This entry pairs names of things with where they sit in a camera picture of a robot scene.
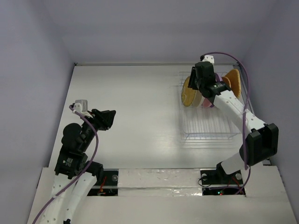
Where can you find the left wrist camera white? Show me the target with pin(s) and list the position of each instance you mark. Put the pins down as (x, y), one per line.
(81, 106)

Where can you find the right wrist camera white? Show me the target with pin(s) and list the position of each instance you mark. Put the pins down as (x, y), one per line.
(207, 58)

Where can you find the purple plastic plate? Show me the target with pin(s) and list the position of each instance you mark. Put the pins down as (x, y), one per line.
(218, 78)

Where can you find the large square woven tray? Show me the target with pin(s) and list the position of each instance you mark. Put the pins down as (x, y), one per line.
(235, 80)

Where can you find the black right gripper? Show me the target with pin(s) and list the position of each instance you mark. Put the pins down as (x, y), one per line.
(193, 78)

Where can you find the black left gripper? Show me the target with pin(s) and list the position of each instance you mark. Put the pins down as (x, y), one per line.
(104, 119)

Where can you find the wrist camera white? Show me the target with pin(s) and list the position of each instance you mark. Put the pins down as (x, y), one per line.
(81, 106)
(207, 58)

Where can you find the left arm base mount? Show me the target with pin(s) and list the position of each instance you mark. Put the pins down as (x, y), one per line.
(108, 185)

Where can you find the pink plastic plate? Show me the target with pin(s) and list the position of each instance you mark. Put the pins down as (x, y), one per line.
(206, 103)

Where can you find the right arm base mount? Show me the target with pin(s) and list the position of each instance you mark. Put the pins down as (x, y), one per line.
(213, 185)

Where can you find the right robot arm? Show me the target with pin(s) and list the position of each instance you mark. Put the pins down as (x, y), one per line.
(259, 140)

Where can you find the cream plastic plate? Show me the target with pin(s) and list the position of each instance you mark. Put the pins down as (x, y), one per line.
(198, 99)

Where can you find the green rimmed woven bamboo plate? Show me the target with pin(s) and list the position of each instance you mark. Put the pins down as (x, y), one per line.
(187, 94)

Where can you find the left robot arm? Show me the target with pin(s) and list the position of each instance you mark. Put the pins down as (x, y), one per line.
(75, 174)

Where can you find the white wire dish rack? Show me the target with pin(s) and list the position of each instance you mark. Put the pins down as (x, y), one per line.
(199, 123)

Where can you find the small round woven plate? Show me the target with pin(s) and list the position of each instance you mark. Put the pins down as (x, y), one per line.
(226, 81)

